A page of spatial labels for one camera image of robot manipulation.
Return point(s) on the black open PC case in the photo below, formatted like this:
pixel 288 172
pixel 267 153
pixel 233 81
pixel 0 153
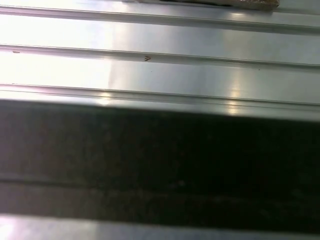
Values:
pixel 160 162

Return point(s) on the brown base plate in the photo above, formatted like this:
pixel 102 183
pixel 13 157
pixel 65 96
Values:
pixel 250 3

